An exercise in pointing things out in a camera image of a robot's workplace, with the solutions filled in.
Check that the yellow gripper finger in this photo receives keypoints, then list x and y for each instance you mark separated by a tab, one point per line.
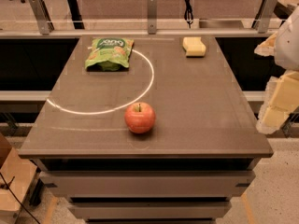
266	48
281	98

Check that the yellow sponge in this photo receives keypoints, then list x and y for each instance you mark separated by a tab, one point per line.
194	47

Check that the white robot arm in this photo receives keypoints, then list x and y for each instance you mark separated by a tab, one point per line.
286	50

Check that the red apple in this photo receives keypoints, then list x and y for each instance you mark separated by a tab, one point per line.
139	117

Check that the grey drawer cabinet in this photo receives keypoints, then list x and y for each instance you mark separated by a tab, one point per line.
200	153

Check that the green chip bag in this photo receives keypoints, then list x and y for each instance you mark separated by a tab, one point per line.
110	53

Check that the black table leg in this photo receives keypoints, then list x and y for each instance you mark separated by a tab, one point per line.
75	14

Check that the cardboard box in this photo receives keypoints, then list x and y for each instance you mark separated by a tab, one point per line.
16	177

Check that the right metal bracket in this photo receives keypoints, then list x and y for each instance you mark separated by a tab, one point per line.
265	15

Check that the metal bracket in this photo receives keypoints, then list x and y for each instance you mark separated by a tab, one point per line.
152	16
265	15
42	16

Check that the middle metal bracket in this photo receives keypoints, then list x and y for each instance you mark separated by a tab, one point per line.
152	16

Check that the left metal bracket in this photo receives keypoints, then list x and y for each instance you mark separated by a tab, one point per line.
42	16

